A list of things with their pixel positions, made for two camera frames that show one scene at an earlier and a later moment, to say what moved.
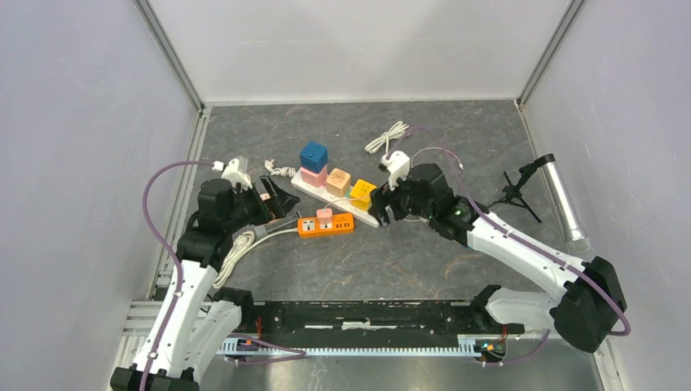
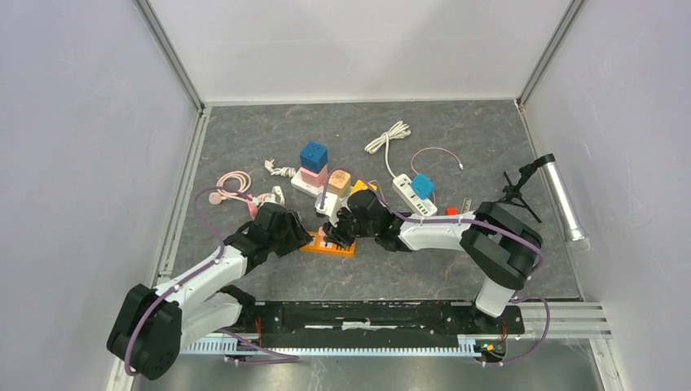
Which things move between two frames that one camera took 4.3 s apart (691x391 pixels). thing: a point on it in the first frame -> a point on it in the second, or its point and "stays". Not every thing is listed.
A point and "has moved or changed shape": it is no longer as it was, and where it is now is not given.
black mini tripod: [513, 192] stays
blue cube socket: [314, 156] stays
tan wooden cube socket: [337, 182] stays
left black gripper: [279, 203] -> [298, 237]
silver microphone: [578, 240] stays
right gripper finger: [377, 205] -> [339, 235]
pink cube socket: [314, 179] stays
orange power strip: [338, 224] has moved or changed shape
